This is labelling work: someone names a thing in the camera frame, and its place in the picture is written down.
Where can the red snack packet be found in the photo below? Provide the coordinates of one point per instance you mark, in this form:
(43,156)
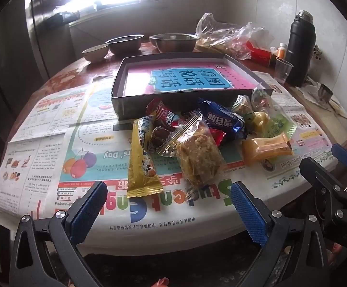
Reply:
(161,110)

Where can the red tissue box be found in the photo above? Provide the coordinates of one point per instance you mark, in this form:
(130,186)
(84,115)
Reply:
(260,55)

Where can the light green pastry packet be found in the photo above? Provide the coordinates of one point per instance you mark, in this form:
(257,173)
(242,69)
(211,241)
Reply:
(269,125)

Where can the crumpled white paper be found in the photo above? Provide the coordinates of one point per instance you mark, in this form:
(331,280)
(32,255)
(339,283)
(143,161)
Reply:
(311,92)

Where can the dark candy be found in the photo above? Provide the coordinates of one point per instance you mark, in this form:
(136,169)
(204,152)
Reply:
(160,134)

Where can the yellow wafer bar packet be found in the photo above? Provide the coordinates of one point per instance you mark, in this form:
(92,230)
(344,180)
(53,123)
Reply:
(140,167)

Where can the printed newspaper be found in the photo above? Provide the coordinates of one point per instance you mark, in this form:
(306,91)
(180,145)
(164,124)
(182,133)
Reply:
(71,125)

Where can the clear plastic cup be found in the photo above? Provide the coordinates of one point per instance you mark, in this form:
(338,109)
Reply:
(283,70)

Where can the clear rice crisp packet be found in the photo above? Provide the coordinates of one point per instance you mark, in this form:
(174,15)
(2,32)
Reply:
(197,152)

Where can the black thermos flask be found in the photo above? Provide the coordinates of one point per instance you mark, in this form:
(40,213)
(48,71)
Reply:
(302,44)

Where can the pink book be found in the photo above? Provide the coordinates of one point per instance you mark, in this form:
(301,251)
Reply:
(137,77)

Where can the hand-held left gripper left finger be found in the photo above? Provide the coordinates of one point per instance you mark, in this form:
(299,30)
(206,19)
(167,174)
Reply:
(86,215)

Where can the blue chocolate bar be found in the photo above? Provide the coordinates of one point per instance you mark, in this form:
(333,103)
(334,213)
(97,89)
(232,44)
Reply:
(221,119)

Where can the clear dried fruit packet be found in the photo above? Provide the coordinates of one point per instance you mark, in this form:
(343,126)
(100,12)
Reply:
(261,98)

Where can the grey cardboard box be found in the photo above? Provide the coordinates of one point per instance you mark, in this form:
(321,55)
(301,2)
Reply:
(131,107)

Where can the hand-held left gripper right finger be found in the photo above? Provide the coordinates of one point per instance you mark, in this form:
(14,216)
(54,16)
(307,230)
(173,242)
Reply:
(248,212)

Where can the plastic bag of bread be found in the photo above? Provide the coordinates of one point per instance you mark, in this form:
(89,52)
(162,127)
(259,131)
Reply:
(221,39)

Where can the orange pill bottle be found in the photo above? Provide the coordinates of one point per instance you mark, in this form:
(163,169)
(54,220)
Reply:
(282,52)

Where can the green label cracker packet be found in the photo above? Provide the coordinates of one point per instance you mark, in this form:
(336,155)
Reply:
(241,104)

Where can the small steel bowl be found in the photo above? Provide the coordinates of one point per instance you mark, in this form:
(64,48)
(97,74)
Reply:
(124,44)

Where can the small steel cup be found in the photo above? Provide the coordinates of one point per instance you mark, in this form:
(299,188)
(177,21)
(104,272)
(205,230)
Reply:
(324,94)

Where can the large steel bowl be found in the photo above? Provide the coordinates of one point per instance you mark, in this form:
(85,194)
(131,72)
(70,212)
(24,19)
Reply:
(173,44)

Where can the orange yellow snack packet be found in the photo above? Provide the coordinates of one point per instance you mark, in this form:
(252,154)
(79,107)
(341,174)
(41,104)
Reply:
(263,149)

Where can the white ceramic bowl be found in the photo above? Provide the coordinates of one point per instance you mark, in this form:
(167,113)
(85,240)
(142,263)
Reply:
(95,53)

